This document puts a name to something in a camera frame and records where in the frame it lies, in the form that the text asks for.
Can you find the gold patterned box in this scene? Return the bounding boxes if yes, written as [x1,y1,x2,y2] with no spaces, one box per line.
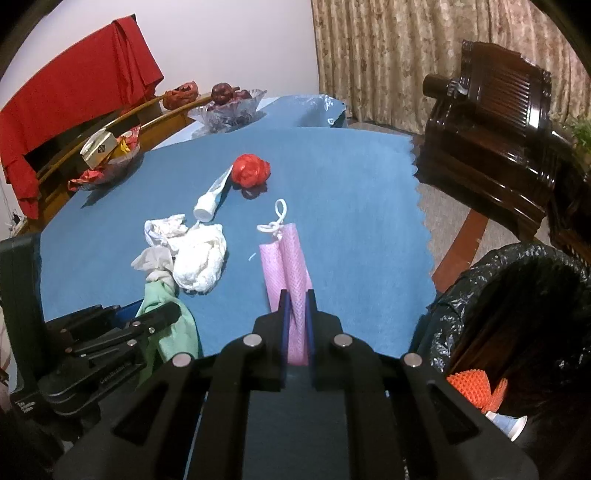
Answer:
[80,131,119,169]

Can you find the black television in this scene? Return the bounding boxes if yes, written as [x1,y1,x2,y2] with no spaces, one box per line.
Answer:
[21,111,116,172]

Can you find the red cloth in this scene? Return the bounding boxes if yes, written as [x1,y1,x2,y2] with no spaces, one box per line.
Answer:
[0,16,165,220]

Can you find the glass fruit bowl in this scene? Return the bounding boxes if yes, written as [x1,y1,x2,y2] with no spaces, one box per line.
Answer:
[187,89,268,133]

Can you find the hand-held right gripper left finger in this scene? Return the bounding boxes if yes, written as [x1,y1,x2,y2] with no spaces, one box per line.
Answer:
[55,289,291,480]

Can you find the black bag-lined waste bin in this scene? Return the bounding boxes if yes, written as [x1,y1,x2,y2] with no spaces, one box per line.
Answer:
[413,242,591,480]

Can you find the pink net sponge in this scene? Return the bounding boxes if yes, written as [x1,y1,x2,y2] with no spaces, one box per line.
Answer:
[256,198,314,366]

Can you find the red plastic bag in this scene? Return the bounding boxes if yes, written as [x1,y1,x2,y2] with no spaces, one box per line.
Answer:
[230,153,271,191]

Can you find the green rubber glove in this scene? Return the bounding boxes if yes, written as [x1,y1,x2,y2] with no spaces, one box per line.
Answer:
[137,269,201,386]

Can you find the beige patterned curtain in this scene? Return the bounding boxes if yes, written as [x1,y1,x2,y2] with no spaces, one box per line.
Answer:
[310,0,591,136]

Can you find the light blue tablecloth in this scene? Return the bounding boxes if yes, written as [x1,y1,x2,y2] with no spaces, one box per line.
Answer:
[152,94,348,151]

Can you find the glass snack dish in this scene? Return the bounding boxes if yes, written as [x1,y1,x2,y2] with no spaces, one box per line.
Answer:
[69,138,142,186]

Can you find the red bag with handles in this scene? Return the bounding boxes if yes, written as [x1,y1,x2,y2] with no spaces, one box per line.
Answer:
[161,81,199,111]

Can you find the wooden cabinet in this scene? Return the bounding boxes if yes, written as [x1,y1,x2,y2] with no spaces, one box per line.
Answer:
[18,92,213,236]

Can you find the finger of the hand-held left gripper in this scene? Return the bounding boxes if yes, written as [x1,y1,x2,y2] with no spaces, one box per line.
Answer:
[66,302,183,360]
[45,302,145,341]

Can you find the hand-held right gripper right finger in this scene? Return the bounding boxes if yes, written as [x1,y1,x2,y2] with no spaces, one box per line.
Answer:
[307,289,539,480]

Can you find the white slim squeeze tube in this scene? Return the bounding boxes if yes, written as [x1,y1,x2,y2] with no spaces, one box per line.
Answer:
[193,164,235,223]

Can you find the green potted plant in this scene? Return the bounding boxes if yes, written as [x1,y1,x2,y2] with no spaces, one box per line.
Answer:
[570,117,591,151]

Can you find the red foil candy packet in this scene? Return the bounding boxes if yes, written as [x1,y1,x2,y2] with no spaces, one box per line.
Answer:
[68,169,105,193]

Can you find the dark wooden armchair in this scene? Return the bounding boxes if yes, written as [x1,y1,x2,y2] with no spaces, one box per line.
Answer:
[413,40,571,243]

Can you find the white tissue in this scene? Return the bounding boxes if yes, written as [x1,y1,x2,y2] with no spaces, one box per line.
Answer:
[130,246,175,274]
[144,213,189,252]
[172,223,230,294]

